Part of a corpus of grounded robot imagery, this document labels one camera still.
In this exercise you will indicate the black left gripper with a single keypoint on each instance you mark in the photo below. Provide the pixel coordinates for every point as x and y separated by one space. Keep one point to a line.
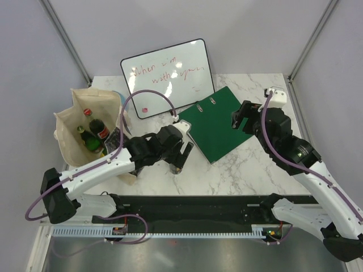
178 160

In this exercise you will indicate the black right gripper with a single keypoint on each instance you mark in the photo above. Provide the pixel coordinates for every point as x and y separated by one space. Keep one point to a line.
249 110

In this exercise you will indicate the green Perrier bottle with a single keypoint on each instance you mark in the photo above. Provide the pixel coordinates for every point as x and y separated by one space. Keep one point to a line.
89 140

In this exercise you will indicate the cola bottle red cap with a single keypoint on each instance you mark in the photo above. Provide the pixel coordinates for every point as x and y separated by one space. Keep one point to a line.
96 125

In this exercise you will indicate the beige canvas tote bag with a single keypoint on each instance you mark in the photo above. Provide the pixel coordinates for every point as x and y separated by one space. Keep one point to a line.
105 106

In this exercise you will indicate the black yellow label can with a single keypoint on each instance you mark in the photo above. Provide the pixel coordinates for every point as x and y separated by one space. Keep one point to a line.
175 170

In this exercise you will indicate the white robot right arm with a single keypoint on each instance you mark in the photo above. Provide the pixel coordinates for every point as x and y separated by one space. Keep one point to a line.
337 223

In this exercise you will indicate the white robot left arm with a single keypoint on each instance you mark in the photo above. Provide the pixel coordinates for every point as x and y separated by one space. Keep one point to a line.
64 192

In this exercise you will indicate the small white whiteboard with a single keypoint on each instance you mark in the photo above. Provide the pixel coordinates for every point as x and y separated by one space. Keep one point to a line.
180 72

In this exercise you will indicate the green ring binder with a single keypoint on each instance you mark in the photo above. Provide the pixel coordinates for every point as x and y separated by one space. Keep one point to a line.
211 128

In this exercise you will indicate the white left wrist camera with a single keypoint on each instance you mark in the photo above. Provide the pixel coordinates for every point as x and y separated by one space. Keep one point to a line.
184 127

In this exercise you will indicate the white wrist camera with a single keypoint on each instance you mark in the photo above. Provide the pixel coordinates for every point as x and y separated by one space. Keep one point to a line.
278 99
184 127

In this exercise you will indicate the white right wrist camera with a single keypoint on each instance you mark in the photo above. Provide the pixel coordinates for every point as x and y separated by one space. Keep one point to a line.
278 99

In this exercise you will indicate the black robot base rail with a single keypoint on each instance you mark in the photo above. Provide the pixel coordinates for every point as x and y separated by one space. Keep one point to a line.
208 213

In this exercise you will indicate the white slotted cable duct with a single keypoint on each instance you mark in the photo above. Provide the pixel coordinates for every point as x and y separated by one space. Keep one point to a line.
112 232

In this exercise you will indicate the right aluminium frame post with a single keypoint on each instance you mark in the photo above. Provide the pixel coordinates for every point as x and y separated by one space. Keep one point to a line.
324 18

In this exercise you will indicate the aluminium frame post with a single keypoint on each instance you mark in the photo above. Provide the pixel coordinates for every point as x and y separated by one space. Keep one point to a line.
62 33
324 18

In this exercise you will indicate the left aluminium frame post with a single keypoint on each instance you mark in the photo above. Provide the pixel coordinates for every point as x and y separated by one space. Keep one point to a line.
62 33

